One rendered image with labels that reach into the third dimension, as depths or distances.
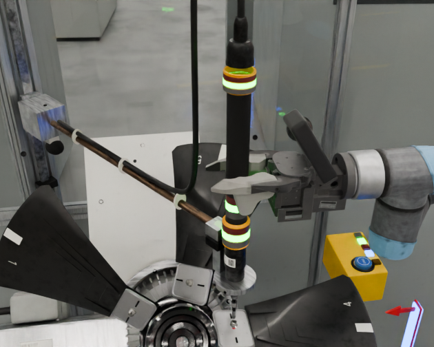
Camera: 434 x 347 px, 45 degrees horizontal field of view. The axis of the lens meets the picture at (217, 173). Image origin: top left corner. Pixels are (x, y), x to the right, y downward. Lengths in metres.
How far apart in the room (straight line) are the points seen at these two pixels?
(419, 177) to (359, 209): 1.00
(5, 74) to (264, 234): 0.95
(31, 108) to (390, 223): 0.80
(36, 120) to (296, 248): 1.00
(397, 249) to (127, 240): 0.57
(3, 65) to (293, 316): 0.82
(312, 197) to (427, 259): 1.35
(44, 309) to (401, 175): 0.71
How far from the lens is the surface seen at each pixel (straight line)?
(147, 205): 1.17
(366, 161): 0.79
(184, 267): 0.97
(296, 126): 0.72
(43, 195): 0.91
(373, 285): 1.31
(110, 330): 1.06
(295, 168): 0.76
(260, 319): 0.98
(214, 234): 0.84
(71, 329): 1.07
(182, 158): 1.00
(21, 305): 1.12
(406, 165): 0.82
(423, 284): 2.17
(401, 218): 0.86
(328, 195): 0.81
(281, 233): 1.77
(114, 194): 1.18
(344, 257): 1.31
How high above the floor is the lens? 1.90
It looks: 31 degrees down
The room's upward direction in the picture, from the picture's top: straight up
